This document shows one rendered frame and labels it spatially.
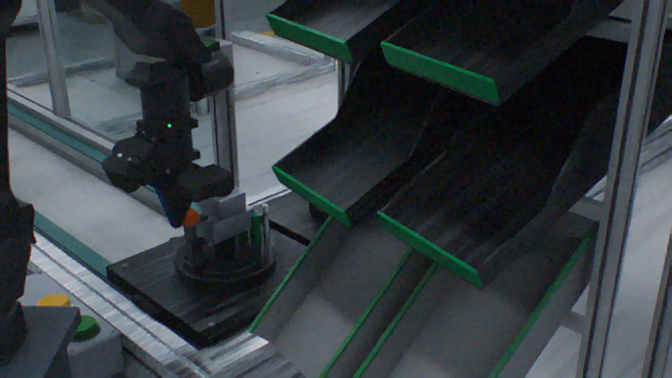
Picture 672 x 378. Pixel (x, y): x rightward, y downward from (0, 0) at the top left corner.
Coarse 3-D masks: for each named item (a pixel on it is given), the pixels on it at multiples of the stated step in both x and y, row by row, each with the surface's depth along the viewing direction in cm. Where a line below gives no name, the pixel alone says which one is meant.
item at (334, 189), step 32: (384, 64) 87; (352, 96) 86; (384, 96) 88; (416, 96) 87; (448, 96) 76; (320, 128) 85; (352, 128) 87; (384, 128) 85; (416, 128) 82; (448, 128) 78; (288, 160) 84; (320, 160) 84; (352, 160) 82; (384, 160) 80; (416, 160) 77; (320, 192) 80; (352, 192) 78; (384, 192) 76; (352, 224) 75
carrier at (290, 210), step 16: (288, 192) 133; (256, 208) 127; (272, 208) 127; (288, 208) 127; (304, 208) 127; (272, 224) 124; (288, 224) 122; (304, 224) 122; (320, 224) 122; (304, 240) 119
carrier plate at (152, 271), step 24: (288, 240) 118; (120, 264) 111; (144, 264) 111; (168, 264) 111; (288, 264) 111; (144, 288) 106; (168, 288) 106; (264, 288) 106; (168, 312) 101; (192, 312) 101; (216, 312) 101; (240, 312) 101; (192, 336) 98; (216, 336) 97
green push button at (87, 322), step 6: (84, 318) 99; (90, 318) 99; (84, 324) 98; (90, 324) 98; (96, 324) 98; (78, 330) 97; (84, 330) 97; (90, 330) 97; (96, 330) 98; (78, 336) 97; (84, 336) 97
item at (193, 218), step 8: (192, 216) 103; (200, 216) 105; (208, 216) 105; (184, 224) 103; (192, 224) 103; (184, 232) 104; (192, 232) 104; (192, 240) 104; (192, 248) 105; (192, 256) 105
